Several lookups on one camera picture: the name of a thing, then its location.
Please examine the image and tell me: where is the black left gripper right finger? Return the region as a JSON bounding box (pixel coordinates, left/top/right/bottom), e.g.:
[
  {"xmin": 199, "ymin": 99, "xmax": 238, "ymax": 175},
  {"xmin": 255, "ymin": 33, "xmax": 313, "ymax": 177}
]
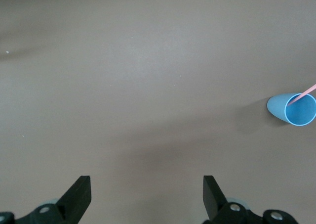
[{"xmin": 202, "ymin": 175, "xmax": 300, "ymax": 224}]

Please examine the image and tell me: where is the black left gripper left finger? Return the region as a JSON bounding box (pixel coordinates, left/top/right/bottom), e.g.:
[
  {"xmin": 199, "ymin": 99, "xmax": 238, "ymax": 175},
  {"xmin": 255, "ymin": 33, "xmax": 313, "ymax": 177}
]
[{"xmin": 0, "ymin": 175, "xmax": 92, "ymax": 224}]

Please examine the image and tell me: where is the blue cup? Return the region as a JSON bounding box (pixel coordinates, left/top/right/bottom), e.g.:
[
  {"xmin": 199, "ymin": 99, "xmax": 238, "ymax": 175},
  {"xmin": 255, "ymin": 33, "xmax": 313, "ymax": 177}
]
[{"xmin": 266, "ymin": 92, "xmax": 316, "ymax": 127}]

